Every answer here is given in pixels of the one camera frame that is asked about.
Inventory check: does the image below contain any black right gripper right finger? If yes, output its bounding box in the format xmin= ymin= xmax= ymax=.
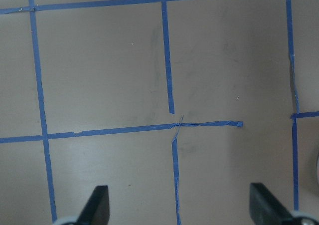
xmin=249 ymin=183 xmax=294 ymax=225

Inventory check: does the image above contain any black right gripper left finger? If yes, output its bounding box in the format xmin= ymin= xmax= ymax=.
xmin=77 ymin=185 xmax=110 ymax=225

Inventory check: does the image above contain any orange can with silver lid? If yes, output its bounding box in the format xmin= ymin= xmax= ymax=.
xmin=316 ymin=155 xmax=319 ymax=184

